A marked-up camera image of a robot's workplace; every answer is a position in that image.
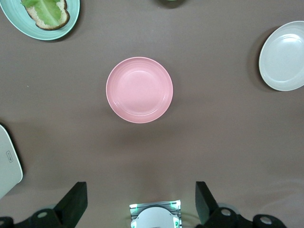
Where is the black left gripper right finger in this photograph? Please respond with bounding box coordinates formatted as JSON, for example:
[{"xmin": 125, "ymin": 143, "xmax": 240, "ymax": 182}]
[{"xmin": 196, "ymin": 181, "xmax": 288, "ymax": 228}]

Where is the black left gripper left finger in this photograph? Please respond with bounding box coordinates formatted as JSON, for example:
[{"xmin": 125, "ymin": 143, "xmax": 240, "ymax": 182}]
[{"xmin": 0, "ymin": 181, "xmax": 88, "ymax": 228}]

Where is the pink shallow plate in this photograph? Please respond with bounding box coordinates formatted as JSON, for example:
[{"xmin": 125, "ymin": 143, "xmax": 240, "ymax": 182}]
[{"xmin": 105, "ymin": 57, "xmax": 174, "ymax": 124}]

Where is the brown table cover mat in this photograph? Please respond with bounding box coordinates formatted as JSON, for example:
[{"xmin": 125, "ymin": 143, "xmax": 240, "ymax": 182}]
[{"xmin": 0, "ymin": 0, "xmax": 304, "ymax": 228}]

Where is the beige toaster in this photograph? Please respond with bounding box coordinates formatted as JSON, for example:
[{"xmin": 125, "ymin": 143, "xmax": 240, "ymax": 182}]
[{"xmin": 0, "ymin": 123, "xmax": 24, "ymax": 200}]

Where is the beige shallow plate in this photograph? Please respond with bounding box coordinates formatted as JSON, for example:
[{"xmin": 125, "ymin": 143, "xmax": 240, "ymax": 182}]
[{"xmin": 258, "ymin": 20, "xmax": 304, "ymax": 92}]

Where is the green shallow plate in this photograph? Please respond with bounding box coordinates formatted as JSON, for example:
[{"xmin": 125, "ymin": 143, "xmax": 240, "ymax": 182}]
[{"xmin": 0, "ymin": 0, "xmax": 81, "ymax": 41}]

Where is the toasted bread slice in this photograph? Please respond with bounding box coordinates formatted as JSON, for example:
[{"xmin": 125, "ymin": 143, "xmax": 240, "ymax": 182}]
[{"xmin": 25, "ymin": 0, "xmax": 71, "ymax": 31}]

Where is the green lettuce leaf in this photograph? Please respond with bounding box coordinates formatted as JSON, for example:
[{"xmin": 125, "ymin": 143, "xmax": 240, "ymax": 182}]
[{"xmin": 20, "ymin": 0, "xmax": 63, "ymax": 26}]

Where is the small green bowl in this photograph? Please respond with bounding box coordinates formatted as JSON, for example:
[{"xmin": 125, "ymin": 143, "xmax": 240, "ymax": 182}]
[{"xmin": 155, "ymin": 0, "xmax": 185, "ymax": 6}]

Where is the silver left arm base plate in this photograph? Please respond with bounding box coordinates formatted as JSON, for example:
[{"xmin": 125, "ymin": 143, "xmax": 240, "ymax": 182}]
[{"xmin": 129, "ymin": 200, "xmax": 182, "ymax": 228}]

